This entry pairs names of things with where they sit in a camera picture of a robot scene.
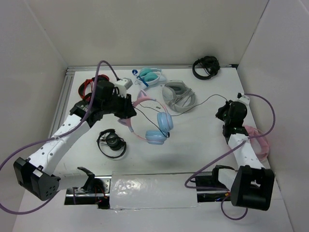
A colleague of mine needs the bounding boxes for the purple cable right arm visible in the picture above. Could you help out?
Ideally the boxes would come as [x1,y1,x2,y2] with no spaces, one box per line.
[184,93,276,221]

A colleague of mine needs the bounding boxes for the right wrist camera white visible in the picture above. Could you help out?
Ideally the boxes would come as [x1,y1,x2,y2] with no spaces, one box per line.
[236,93,250,106]

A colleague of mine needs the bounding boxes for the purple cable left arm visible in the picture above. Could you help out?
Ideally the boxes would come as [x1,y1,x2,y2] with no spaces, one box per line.
[0,60,120,215]

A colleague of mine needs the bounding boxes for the grey white headphones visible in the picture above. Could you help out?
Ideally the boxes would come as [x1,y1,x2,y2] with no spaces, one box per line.
[162,80,197,113]

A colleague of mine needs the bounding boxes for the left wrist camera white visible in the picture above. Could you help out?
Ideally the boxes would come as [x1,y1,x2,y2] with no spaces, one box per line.
[113,78,133,98]

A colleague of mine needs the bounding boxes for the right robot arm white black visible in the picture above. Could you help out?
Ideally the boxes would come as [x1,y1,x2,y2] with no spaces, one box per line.
[211,100,275,211]

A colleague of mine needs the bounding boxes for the teal white headphones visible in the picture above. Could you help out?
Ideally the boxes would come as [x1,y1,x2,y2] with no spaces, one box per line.
[132,68,167,90]

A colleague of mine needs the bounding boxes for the blue pink cat-ear headphones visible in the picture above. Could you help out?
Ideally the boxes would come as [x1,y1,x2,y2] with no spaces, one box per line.
[118,90,173,145]

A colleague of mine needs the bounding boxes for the small black on-ear headphones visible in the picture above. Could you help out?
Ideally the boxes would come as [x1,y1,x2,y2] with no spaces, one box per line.
[96,129,127,160]

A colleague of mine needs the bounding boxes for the black headphones far corner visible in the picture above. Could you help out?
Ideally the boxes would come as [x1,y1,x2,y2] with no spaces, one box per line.
[192,56,220,80]

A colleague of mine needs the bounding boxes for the white taped cover plate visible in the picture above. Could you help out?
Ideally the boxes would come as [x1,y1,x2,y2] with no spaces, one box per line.
[110,174,198,209]

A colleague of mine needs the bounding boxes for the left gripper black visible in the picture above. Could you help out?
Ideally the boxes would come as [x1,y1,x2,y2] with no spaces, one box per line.
[101,91,137,118]

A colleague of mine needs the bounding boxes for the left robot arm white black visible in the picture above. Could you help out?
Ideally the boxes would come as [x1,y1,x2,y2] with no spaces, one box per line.
[13,78,137,201]

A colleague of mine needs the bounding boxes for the red black headphones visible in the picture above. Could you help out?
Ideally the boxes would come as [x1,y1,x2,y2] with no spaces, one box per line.
[78,74,110,102]

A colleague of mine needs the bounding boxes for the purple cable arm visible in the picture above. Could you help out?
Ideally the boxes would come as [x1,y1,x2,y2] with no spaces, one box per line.
[184,93,276,221]
[0,60,120,215]

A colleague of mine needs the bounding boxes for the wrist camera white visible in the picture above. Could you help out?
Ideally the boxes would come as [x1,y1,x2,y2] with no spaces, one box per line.
[236,93,250,106]
[113,78,133,98]

